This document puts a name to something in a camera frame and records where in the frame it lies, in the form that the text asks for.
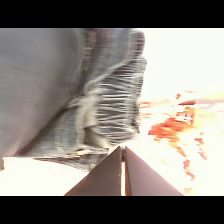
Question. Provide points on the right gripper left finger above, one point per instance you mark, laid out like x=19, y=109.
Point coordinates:
x=103, y=180

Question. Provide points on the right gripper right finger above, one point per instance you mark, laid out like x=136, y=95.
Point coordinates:
x=146, y=181

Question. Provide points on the dark blue jeans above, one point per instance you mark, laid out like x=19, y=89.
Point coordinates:
x=50, y=90

